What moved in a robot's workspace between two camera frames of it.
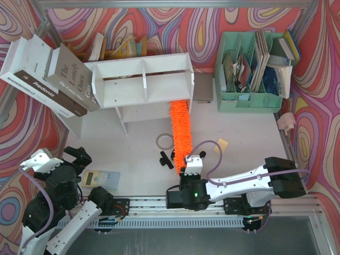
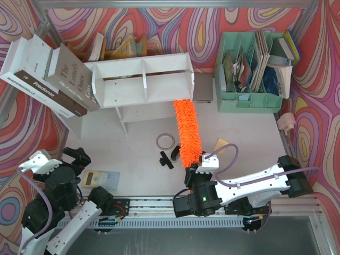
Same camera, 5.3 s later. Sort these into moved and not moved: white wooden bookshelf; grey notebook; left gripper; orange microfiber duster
Moved: orange microfiber duster
Not moved: white wooden bookshelf; left gripper; grey notebook
